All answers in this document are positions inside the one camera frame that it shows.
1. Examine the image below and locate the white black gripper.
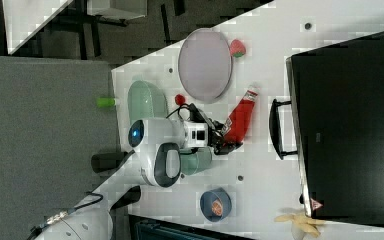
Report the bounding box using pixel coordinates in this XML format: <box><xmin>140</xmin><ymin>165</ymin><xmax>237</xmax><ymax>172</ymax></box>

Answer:
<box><xmin>183</xmin><ymin>120</ymin><xmax>243</xmax><ymax>155</ymax></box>

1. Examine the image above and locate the red felt ketchup bottle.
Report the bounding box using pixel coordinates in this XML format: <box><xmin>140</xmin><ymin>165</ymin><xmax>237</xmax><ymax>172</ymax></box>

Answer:
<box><xmin>222</xmin><ymin>85</ymin><xmax>259</xmax><ymax>144</ymax></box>

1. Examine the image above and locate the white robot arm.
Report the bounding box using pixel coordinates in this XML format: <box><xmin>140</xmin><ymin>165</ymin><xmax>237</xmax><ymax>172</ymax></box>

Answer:
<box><xmin>27</xmin><ymin>118</ymin><xmax>240</xmax><ymax>240</ymax></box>

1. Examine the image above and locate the black toaster oven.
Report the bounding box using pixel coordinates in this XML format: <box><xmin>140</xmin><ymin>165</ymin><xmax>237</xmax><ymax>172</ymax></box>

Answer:
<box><xmin>286</xmin><ymin>31</ymin><xmax>384</xmax><ymax>227</ymax></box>

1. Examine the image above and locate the green plastic mug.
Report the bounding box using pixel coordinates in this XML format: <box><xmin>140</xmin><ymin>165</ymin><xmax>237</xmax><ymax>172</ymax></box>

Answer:
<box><xmin>180</xmin><ymin>147</ymin><xmax>212</xmax><ymax>176</ymax></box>

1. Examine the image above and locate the red strawberry toy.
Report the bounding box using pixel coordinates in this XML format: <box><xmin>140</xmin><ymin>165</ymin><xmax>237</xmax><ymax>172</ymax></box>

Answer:
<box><xmin>175</xmin><ymin>94</ymin><xmax>186</xmax><ymax>106</ymax></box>

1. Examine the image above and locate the blue bowl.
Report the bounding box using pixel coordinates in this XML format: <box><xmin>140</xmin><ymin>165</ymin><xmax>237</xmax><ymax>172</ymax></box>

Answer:
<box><xmin>200</xmin><ymin>187</ymin><xmax>232</xmax><ymax>222</ymax></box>

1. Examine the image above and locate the orange slice toy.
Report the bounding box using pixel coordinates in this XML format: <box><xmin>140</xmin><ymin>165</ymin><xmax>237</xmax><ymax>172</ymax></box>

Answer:
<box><xmin>211</xmin><ymin>199</ymin><xmax>223</xmax><ymax>216</ymax></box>

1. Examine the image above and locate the lilac round plate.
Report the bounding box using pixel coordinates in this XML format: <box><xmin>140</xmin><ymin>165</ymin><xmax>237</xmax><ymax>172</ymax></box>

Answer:
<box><xmin>178</xmin><ymin>28</ymin><xmax>232</xmax><ymax>103</ymax></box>

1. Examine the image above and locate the green plastic colander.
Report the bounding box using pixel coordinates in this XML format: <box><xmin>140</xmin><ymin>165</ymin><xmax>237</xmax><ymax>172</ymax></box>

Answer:
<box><xmin>127</xmin><ymin>81</ymin><xmax>168</xmax><ymax>124</ymax></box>

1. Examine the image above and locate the pink strawberry toy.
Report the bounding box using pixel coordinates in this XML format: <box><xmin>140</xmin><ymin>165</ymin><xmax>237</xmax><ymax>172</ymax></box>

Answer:
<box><xmin>230</xmin><ymin>39</ymin><xmax>246</xmax><ymax>58</ymax></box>

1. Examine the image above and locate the peeled banana toy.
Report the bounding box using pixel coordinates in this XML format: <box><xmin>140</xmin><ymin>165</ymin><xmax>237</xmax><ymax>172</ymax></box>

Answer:
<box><xmin>274</xmin><ymin>214</ymin><xmax>325</xmax><ymax>240</ymax></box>

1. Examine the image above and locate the green mango toy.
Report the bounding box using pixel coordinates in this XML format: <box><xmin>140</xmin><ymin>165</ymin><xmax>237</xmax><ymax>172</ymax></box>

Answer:
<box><xmin>96</xmin><ymin>97</ymin><xmax>117</xmax><ymax>108</ymax></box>

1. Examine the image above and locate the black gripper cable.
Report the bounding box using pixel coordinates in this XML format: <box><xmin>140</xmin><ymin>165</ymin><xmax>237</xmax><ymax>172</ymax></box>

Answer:
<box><xmin>165</xmin><ymin>103</ymin><xmax>214</xmax><ymax>126</ymax></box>

